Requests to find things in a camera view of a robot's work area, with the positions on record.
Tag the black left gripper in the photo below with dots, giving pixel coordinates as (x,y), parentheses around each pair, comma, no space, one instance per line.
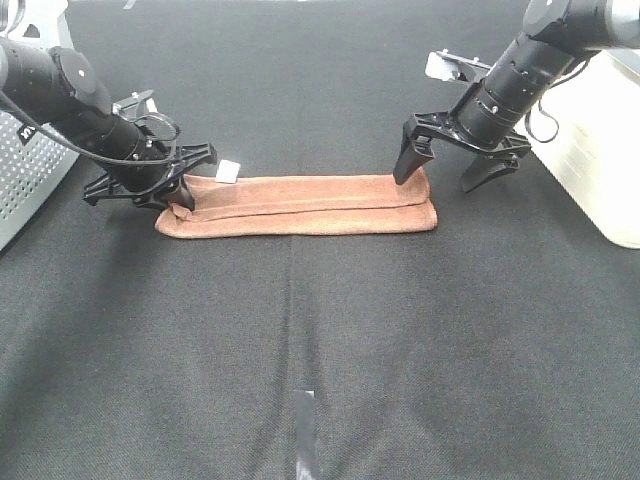
(152,186)

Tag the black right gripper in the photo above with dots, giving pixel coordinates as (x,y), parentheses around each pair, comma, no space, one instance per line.
(493,162)

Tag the brown towel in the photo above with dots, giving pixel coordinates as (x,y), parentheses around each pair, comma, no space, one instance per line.
(301,205)

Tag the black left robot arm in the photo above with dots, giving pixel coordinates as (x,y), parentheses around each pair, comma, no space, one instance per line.
(57,92)

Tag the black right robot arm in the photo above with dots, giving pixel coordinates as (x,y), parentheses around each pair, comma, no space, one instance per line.
(556,37)

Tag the white storage box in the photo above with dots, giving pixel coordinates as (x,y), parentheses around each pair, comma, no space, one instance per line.
(586,133)

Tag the grey perforated laundry basket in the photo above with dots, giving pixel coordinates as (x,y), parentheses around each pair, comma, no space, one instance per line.
(32,165)

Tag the black table cloth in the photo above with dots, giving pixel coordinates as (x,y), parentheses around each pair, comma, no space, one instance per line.
(502,345)

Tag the grey tape strip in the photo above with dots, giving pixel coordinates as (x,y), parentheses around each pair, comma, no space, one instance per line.
(305,435)

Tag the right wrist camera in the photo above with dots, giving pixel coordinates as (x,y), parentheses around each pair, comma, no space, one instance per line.
(444,66)

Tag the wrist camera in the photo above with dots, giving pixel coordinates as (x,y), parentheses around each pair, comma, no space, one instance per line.
(136,106)
(444,66)

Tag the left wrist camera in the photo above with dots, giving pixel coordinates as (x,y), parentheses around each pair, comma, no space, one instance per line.
(136,106)

